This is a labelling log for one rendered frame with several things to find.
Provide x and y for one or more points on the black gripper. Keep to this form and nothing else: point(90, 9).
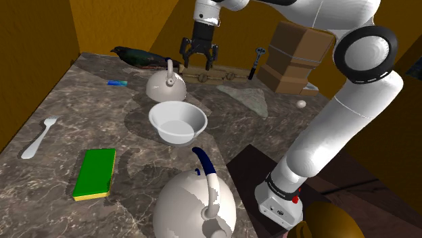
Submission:
point(202, 36)

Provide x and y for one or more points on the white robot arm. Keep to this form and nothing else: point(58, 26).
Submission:
point(333, 128)

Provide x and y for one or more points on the tan wooden block with knobs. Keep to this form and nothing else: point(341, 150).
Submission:
point(217, 75)

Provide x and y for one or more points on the small white kettle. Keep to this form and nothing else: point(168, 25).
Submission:
point(165, 89)

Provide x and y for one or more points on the black bird figure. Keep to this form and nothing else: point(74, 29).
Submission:
point(141, 57)

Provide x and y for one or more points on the grey triangular cloth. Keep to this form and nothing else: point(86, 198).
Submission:
point(250, 97)

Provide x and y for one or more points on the white bowl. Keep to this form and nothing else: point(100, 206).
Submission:
point(178, 122)

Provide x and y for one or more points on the small blue flat object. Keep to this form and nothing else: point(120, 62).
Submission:
point(117, 83)

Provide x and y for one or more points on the brown cardboard box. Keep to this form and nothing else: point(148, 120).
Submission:
point(293, 56)

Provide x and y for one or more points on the small white ball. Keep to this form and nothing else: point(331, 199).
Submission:
point(300, 104)

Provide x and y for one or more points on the dark robot stand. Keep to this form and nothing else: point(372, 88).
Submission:
point(250, 164)

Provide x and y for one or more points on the green and yellow sponge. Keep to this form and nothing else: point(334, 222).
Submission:
point(95, 173)

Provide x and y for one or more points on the white fork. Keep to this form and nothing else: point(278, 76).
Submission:
point(34, 145)

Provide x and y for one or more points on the golden brown round object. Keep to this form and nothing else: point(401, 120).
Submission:
point(333, 222)

